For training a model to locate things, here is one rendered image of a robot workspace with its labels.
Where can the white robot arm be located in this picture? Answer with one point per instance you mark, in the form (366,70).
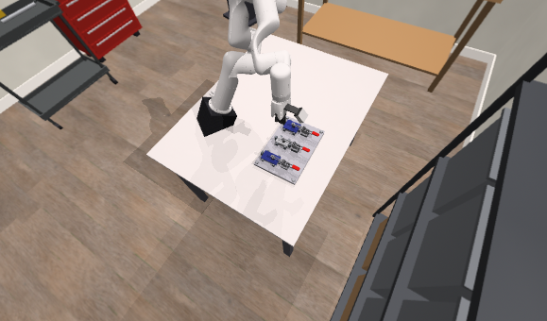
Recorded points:
(277,64)

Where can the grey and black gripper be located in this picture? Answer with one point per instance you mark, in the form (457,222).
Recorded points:
(277,110)

